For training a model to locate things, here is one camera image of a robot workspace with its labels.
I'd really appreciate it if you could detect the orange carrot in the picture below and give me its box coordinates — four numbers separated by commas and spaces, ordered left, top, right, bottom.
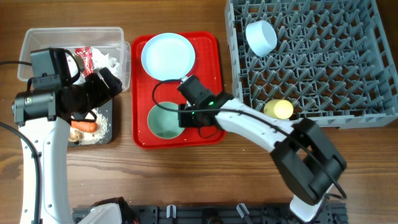
72, 121, 98, 133

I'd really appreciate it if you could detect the brown food scrap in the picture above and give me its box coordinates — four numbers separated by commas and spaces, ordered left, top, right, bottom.
68, 129, 84, 142

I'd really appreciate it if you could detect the light green bowl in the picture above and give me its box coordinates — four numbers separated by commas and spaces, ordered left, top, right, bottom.
147, 105, 185, 139

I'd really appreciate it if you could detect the white rice pile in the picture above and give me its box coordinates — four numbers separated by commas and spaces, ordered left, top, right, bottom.
79, 108, 109, 145

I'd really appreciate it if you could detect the white tissue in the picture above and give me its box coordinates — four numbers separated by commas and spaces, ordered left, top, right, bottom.
91, 47, 121, 78

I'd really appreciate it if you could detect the red snack wrapper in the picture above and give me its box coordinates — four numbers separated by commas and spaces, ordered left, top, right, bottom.
74, 47, 93, 77

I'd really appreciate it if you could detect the light blue plate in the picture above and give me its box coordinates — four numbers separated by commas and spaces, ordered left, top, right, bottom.
141, 33, 196, 81

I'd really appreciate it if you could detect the yellow plastic cup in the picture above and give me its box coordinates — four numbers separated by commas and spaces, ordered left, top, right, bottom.
264, 100, 294, 119

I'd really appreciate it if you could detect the light blue bowl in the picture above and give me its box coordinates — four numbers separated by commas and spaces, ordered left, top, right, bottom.
245, 21, 277, 57

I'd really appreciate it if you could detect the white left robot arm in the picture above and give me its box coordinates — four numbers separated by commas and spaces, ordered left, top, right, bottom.
13, 68, 122, 223

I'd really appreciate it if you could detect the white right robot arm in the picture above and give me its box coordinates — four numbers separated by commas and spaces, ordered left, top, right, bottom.
183, 91, 347, 223

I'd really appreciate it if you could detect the clear plastic waste bin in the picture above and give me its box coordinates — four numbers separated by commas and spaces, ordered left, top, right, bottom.
19, 27, 131, 91

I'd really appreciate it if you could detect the grey dishwasher rack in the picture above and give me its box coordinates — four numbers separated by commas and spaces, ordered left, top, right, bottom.
224, 1, 397, 129

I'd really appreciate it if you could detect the black plastic tray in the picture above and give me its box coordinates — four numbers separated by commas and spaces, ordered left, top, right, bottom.
68, 100, 113, 147

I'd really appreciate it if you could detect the red serving tray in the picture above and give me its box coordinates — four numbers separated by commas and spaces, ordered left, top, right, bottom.
131, 31, 226, 149

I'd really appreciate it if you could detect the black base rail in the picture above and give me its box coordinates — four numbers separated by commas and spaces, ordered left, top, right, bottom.
72, 202, 349, 224

